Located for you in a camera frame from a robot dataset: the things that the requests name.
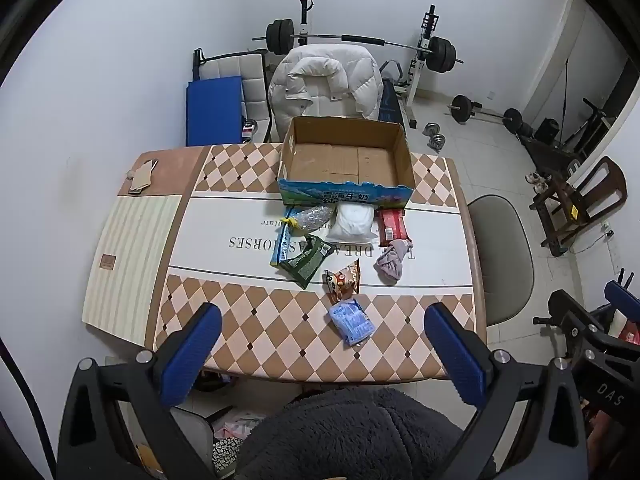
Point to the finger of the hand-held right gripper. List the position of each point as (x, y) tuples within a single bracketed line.
[(570, 310), (622, 297)]

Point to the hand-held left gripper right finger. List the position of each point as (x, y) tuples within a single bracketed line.
[(455, 355)]

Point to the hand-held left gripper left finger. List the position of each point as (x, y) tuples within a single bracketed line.
[(192, 355)]

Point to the blue tissue packet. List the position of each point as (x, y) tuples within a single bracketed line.
[(352, 322)]

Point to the grey pink cloth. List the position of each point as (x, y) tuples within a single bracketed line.
[(390, 265)]

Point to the orange cartoon snack packet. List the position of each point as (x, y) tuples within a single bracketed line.
[(342, 282)]

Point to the long blue packet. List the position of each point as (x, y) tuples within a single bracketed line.
[(281, 245)]

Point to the red snack packet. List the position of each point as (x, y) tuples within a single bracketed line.
[(392, 225)]

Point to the green snack packet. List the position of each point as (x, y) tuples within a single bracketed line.
[(305, 262)]

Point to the white soft plastic bag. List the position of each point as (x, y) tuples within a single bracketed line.
[(352, 225)]

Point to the clear plastic bottle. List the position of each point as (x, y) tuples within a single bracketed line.
[(312, 219)]

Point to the cardboard box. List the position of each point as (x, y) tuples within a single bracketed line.
[(345, 160)]

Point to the pink plastic bag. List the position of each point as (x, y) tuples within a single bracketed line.
[(237, 422)]

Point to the beige round chair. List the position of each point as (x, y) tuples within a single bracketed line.
[(500, 260)]

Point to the dark wooden chair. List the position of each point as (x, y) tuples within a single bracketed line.
[(607, 185)]

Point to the person's dark fleece clothing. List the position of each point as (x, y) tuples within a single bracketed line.
[(350, 435)]

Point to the pair of small white shoes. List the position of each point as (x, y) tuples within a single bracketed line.
[(537, 181)]

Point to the black kick scooter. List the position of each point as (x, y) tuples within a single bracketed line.
[(592, 120)]

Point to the black speaker box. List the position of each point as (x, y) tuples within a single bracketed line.
[(546, 130)]

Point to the brown cardboard piece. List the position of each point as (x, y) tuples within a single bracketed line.
[(142, 176)]

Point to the thin black pole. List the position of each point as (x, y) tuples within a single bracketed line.
[(566, 100)]

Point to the short barbell with black plates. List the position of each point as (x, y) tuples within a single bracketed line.
[(462, 108)]

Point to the red white small box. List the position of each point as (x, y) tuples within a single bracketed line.
[(248, 127)]

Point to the blue folded mat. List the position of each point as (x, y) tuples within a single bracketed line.
[(214, 110)]

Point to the white puffer jacket on chair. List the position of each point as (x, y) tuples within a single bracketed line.
[(335, 107)]

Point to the white padded chair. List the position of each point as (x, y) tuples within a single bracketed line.
[(235, 65)]

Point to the white weight bench rack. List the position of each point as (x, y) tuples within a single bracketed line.
[(425, 55)]

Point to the long barbell with black plates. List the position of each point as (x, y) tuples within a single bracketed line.
[(360, 38)]

